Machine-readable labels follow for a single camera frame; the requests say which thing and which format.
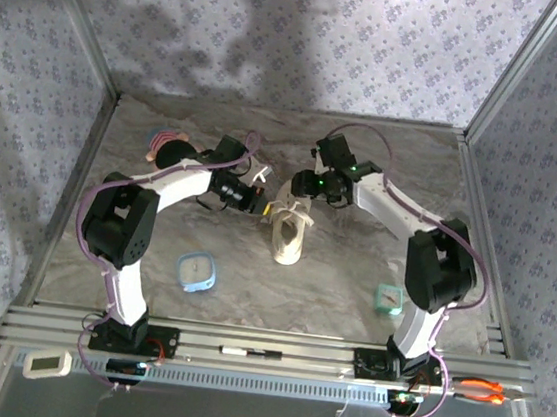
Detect cream canvas shoe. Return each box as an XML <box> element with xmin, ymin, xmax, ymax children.
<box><xmin>266</xmin><ymin>177</ymin><xmax>322</xmax><ymax>270</ymax></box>

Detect plush doll black hair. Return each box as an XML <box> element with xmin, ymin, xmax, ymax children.
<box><xmin>142</xmin><ymin>125</ymin><xmax>208</xmax><ymax>174</ymax></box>

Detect blue square clock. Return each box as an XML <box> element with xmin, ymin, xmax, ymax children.
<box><xmin>171</xmin><ymin>248</ymin><xmax>220</xmax><ymax>297</ymax></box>

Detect green square alarm clock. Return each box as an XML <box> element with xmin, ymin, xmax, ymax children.
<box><xmin>371</xmin><ymin>282</ymin><xmax>407</xmax><ymax>318</ymax></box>

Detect white black marker pen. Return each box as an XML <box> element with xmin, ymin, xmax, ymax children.
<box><xmin>218</xmin><ymin>344</ymin><xmax>284</xmax><ymax>363</ymax></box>

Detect white digital timer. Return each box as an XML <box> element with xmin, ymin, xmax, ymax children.
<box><xmin>21</xmin><ymin>345</ymin><xmax>75</xmax><ymax>385</ymax></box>

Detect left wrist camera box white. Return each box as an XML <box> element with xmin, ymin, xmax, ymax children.
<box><xmin>244</xmin><ymin>161</ymin><xmax>275</xmax><ymax>188</ymax></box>

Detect aluminium mounting rail beam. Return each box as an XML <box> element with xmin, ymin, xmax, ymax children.
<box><xmin>0</xmin><ymin>301</ymin><xmax>539</xmax><ymax>405</ymax></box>

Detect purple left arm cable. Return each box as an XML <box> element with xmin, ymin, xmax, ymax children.
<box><xmin>56</xmin><ymin>112</ymin><xmax>263</xmax><ymax>405</ymax></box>

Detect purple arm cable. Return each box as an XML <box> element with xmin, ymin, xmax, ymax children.
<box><xmin>56</xmin><ymin>112</ymin><xmax>263</xmax><ymax>405</ymax></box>
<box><xmin>293</xmin><ymin>119</ymin><xmax>507</xmax><ymax>417</ymax></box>

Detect aluminium side rail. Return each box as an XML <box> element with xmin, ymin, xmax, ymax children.
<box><xmin>435</xmin><ymin>136</ymin><xmax>538</xmax><ymax>360</ymax></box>
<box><xmin>10</xmin><ymin>84</ymin><xmax>121</xmax><ymax>317</ymax></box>

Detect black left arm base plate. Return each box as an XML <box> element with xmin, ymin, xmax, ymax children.
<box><xmin>86</xmin><ymin>317</ymin><xmax>181</xmax><ymax>360</ymax></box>

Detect grey slotted cable duct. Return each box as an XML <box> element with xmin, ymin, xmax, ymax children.
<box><xmin>70</xmin><ymin>349</ymin><xmax>393</xmax><ymax>411</ymax></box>

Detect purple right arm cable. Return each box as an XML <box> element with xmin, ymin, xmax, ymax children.
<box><xmin>293</xmin><ymin>119</ymin><xmax>507</xmax><ymax>417</ymax></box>

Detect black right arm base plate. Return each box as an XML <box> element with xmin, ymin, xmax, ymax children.
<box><xmin>352</xmin><ymin>346</ymin><xmax>447</xmax><ymax>389</ymax></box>

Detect aluminium frame post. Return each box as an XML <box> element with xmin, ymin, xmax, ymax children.
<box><xmin>19</xmin><ymin>0</ymin><xmax>133</xmax><ymax>104</ymax></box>
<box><xmin>460</xmin><ymin>0</ymin><xmax>557</xmax><ymax>154</ymax></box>

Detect orange handled pliers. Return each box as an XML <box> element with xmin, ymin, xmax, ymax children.
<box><xmin>451</xmin><ymin>376</ymin><xmax>534</xmax><ymax>412</ymax></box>

